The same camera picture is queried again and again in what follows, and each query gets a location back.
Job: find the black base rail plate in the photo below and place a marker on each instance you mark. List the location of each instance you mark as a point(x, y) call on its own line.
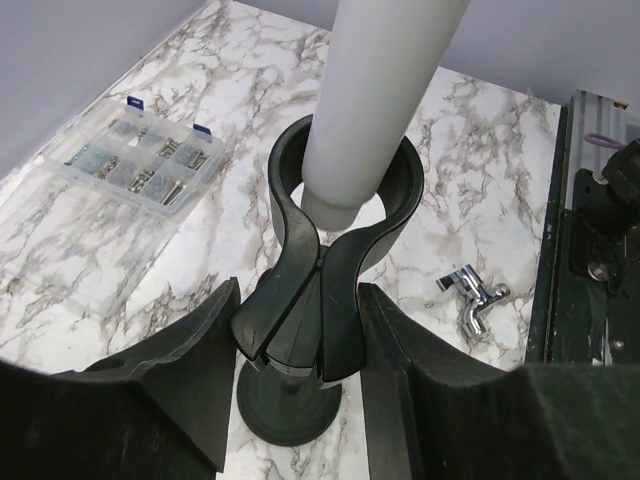
point(586, 302)

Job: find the aluminium frame rail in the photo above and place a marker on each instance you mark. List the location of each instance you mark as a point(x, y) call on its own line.
point(590, 113)

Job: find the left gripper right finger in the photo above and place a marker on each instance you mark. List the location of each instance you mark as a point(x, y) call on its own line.
point(434, 412)

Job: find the chrome faucet tap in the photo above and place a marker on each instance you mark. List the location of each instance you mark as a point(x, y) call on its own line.
point(479, 298)

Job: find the white microphone grey mesh head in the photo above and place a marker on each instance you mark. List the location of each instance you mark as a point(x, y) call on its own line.
point(382, 57)

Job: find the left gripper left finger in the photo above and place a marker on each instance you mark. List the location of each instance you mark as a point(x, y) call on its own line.
point(157, 410)

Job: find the clear plastic screw box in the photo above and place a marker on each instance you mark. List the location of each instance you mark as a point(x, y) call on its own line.
point(87, 223)

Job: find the black round-base microphone stand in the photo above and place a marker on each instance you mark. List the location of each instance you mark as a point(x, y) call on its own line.
point(300, 330)

